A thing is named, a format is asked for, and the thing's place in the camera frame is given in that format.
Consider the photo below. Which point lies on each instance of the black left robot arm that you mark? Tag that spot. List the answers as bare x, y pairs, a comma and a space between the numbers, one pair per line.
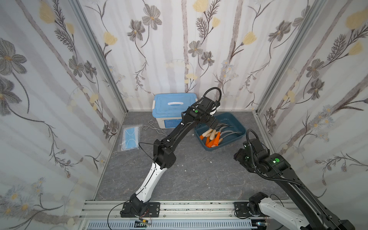
200, 112

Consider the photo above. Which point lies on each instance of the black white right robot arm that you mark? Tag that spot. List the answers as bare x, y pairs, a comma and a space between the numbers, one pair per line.
273, 167

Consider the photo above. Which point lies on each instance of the white box with blue lid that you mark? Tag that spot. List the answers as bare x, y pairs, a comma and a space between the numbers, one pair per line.
167, 108

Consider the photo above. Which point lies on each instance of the wooden handle sickle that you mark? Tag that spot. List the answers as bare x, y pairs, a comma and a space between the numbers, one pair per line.
212, 133
207, 132
228, 135

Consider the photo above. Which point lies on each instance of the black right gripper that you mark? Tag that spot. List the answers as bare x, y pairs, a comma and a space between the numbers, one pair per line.
240, 155

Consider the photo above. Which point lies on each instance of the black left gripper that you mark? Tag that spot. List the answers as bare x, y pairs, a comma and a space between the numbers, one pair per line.
212, 123

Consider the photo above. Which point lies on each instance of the teal plastic storage tray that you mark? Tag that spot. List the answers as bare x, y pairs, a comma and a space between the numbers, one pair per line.
228, 130

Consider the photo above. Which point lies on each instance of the silver metal tongs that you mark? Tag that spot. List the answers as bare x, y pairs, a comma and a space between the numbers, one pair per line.
151, 125

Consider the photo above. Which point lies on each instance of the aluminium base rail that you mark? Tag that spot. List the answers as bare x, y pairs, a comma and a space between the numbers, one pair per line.
192, 215

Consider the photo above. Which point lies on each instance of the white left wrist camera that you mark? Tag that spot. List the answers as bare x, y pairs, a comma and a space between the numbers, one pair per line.
214, 109

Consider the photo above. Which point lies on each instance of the blue face masks pack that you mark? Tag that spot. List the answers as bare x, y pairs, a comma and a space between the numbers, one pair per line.
130, 137

